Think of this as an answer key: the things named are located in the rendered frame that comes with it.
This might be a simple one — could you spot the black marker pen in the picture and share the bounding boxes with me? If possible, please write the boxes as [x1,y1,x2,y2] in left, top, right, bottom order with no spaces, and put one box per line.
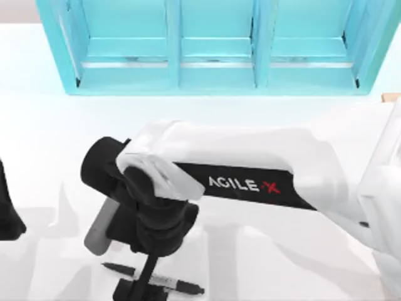
[103,262,206,295]

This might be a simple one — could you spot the light blue rack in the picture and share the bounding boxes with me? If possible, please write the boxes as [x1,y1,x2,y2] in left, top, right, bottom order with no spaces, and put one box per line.
[34,0,391,97]

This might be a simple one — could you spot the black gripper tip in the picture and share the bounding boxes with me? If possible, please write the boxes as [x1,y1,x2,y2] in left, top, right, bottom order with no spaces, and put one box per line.
[0,159,28,243]

